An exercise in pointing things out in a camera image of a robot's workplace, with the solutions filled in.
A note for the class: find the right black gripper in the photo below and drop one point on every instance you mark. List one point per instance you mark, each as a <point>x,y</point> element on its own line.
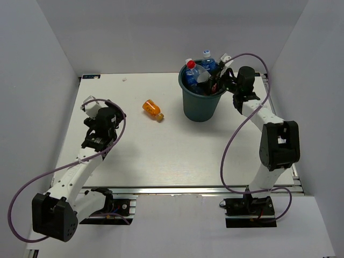
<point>217,79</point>

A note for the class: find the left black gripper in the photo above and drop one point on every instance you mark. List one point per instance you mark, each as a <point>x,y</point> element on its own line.
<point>118,119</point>

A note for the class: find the red label water bottle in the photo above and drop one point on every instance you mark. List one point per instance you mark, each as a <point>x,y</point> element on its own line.
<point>200,75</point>

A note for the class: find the blue label bottle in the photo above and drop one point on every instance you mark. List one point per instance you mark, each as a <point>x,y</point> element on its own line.
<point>191,82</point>
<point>208,62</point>

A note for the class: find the orange juice bottle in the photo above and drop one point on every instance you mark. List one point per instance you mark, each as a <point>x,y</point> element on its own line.
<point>153,110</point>

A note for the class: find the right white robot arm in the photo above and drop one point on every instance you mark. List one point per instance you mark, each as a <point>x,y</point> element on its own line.
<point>279,145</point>

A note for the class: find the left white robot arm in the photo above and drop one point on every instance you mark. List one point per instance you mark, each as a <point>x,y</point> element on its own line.
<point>57,212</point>

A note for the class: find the dark green plastic bin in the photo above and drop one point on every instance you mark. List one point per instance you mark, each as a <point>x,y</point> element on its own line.
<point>198,108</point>

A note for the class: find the left black logo sticker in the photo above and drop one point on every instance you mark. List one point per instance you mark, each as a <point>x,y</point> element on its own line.
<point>91,76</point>

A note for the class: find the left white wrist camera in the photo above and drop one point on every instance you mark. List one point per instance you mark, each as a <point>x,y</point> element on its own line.
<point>91,109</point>

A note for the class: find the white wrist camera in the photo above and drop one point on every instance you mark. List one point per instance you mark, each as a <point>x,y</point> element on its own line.
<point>225,63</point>
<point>91,109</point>

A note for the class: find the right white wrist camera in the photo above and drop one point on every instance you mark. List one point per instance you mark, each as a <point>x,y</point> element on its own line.
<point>225,63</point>

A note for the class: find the aluminium table frame rail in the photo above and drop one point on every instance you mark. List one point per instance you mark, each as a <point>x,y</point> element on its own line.
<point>190,190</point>

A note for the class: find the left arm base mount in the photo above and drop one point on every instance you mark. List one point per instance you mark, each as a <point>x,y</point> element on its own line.
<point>119,210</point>

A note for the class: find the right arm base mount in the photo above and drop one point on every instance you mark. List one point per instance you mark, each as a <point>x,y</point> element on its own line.
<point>249,212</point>

